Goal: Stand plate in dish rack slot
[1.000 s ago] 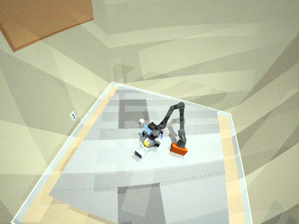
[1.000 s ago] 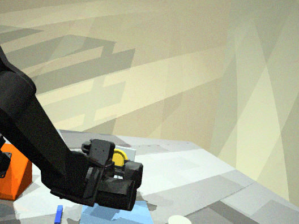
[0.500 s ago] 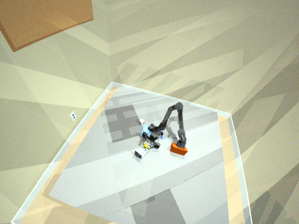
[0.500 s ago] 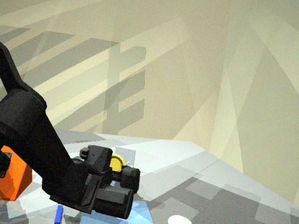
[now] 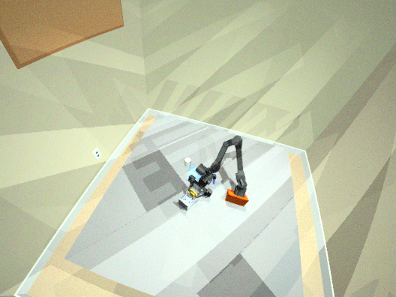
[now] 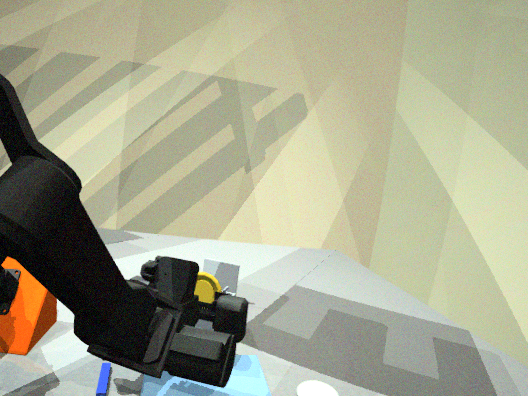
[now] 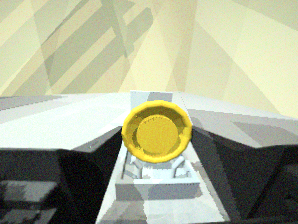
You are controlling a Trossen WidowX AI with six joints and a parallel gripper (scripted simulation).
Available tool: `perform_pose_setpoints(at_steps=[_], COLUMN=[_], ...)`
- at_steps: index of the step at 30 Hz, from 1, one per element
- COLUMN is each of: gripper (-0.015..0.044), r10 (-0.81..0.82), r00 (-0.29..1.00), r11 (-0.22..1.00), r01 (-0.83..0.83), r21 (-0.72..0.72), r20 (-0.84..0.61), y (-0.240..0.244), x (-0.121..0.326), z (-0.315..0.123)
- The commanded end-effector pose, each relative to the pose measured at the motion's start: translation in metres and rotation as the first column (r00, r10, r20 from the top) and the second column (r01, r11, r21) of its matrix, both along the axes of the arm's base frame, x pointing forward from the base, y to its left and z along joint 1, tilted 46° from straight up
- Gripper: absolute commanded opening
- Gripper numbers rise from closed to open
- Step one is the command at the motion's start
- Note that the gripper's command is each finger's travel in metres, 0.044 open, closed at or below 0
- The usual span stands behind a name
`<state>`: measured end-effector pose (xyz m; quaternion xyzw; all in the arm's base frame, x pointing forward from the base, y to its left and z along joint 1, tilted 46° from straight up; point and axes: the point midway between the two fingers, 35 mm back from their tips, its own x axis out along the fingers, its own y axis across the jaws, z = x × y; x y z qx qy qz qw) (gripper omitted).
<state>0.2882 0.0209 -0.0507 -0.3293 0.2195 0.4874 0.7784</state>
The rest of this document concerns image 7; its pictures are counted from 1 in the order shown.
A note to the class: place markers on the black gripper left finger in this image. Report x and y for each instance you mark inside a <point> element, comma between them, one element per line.
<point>83,172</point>

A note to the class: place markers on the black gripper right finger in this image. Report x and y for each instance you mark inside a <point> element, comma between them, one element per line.
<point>241,175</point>

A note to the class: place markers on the yellow plate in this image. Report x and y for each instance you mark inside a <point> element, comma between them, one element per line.
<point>157,132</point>

